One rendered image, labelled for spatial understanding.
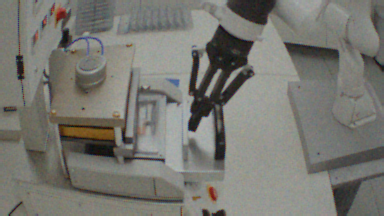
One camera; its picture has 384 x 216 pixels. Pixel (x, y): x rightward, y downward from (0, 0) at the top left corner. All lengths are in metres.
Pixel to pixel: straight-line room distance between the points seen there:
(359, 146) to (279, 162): 0.31
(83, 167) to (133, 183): 0.11
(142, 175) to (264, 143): 0.56
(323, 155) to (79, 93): 0.71
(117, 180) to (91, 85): 0.19
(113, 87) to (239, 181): 0.47
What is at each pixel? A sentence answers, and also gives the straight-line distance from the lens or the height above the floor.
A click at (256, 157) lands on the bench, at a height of 0.75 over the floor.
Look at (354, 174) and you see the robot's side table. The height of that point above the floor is 0.75.
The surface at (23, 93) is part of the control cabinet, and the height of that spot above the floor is 1.19.
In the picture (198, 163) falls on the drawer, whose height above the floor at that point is 0.97.
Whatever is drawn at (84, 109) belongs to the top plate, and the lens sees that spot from 1.00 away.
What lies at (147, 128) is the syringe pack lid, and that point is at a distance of 1.12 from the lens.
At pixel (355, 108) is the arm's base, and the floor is 0.87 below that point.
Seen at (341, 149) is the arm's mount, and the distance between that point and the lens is 1.44.
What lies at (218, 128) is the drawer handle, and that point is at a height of 1.01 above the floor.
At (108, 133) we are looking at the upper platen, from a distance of 1.03.
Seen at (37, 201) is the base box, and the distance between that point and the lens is 1.17.
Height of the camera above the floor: 1.69
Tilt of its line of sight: 36 degrees down
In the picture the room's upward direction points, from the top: 2 degrees clockwise
